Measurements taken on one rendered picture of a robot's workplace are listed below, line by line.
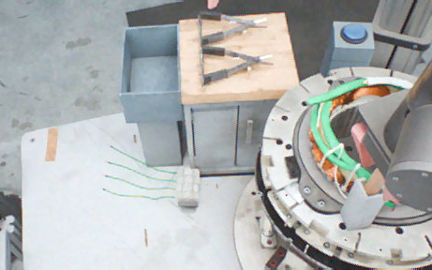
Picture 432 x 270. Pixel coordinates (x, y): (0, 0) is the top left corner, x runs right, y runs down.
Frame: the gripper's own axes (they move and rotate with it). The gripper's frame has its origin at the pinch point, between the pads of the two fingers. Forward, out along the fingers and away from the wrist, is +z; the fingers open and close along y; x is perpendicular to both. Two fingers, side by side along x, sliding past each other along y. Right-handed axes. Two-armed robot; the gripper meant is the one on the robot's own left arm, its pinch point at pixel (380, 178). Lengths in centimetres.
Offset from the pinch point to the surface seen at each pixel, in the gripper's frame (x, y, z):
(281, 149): -3.8, -12.4, 13.0
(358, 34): 22.3, -32.3, 20.1
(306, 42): 77, -111, 132
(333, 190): -0.7, -3.6, 11.2
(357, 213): -1.5, 1.4, 6.2
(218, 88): -6.9, -28.6, 17.8
